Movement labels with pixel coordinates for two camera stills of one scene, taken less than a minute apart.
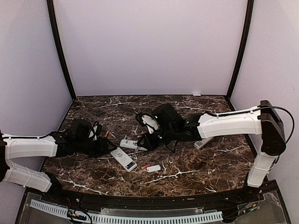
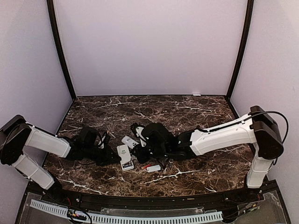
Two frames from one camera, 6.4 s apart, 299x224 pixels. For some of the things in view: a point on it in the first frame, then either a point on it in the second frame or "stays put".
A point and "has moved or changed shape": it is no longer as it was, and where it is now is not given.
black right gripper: [149, 144] -> [141, 157]
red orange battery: [145, 166] stays put
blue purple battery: [129, 166] has moved or changed shape
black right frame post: [243, 48] stays put
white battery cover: [153, 168] stays put
